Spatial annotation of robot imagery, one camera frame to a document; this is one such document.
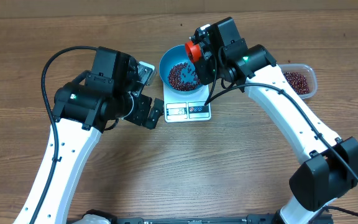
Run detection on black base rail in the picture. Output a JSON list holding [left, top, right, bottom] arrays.
[[70, 208, 334, 224]]

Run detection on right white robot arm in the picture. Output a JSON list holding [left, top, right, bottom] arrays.
[[159, 17, 358, 223]]

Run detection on red beans in bowl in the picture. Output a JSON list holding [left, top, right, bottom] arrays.
[[168, 62, 201, 91]]

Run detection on red measuring scoop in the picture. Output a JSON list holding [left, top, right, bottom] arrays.
[[185, 40, 202, 63]]

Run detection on white digital kitchen scale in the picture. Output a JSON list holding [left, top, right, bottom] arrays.
[[163, 85, 212, 123]]

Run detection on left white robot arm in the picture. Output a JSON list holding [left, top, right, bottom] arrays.
[[15, 47, 161, 223]]

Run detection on teal blue bowl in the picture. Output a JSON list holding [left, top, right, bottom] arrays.
[[159, 45, 204, 95]]

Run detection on clear plastic bean container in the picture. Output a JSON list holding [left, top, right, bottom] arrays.
[[280, 63, 318, 99]]

